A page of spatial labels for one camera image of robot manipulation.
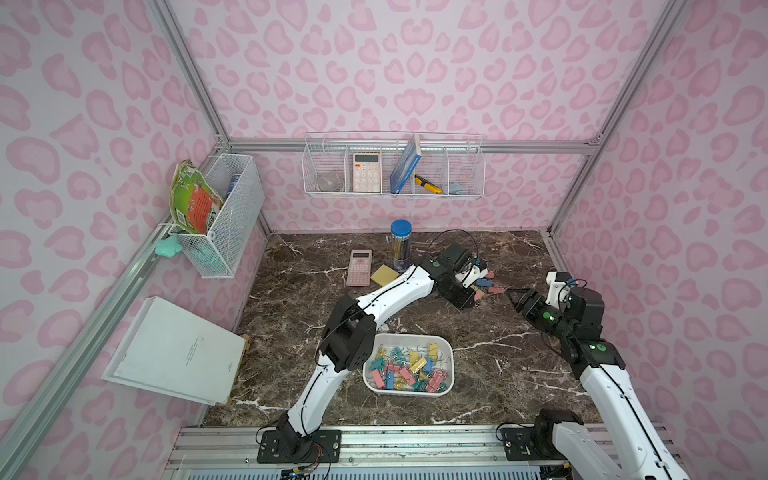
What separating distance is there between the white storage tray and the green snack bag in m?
0.56

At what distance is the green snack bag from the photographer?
2.23 ft

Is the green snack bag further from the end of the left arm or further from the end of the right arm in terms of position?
the end of the right arm

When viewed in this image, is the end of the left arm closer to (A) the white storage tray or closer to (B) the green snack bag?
(A) the white storage tray

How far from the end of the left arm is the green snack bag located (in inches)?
20.8

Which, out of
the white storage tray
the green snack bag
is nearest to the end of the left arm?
the white storage tray

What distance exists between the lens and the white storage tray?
80cm

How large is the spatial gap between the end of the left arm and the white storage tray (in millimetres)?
151

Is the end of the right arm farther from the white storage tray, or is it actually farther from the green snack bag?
the green snack bag

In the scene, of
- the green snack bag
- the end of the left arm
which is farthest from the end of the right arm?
the green snack bag

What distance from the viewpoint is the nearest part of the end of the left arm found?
676 millimetres
